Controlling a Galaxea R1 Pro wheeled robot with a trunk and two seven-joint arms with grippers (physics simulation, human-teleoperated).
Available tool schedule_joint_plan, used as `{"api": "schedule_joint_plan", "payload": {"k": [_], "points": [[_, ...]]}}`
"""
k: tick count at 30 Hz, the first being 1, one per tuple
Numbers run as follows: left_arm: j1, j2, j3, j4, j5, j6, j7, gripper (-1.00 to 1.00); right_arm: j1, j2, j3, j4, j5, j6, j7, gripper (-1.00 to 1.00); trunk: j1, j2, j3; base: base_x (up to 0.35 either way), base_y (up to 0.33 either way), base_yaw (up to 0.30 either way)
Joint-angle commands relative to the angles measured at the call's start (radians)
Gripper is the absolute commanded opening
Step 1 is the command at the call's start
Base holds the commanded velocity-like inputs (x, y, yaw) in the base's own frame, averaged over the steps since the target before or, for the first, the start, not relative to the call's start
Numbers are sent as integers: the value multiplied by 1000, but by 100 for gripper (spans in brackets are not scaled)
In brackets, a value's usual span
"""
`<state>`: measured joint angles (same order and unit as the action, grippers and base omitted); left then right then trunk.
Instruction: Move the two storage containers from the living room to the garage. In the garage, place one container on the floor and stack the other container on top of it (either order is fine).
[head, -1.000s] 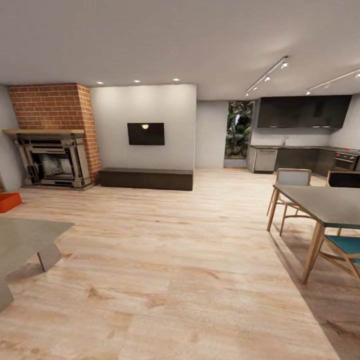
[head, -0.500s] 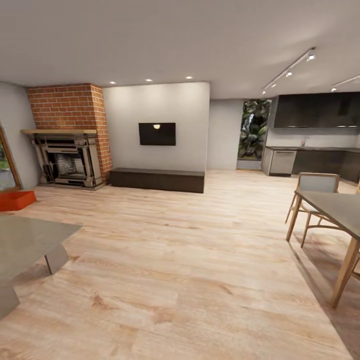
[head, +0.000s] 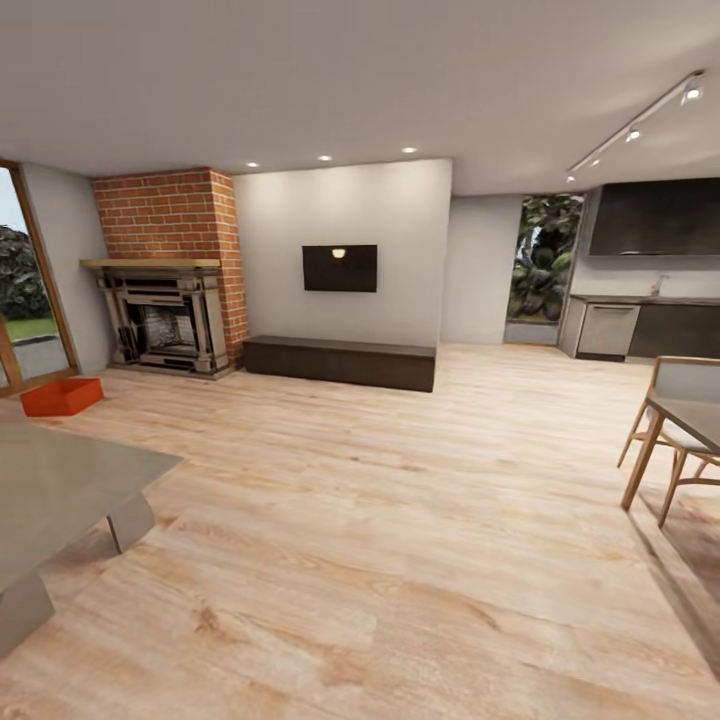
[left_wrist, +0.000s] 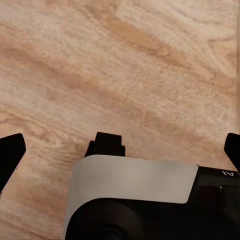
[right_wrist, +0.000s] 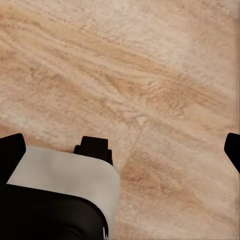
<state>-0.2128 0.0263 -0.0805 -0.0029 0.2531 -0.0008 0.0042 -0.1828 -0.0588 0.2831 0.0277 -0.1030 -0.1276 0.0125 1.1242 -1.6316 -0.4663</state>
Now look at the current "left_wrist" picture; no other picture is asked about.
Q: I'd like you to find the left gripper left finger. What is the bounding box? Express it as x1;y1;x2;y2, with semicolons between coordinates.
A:
0;133;26;193

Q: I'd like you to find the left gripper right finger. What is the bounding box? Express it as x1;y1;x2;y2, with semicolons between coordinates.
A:
223;133;240;173

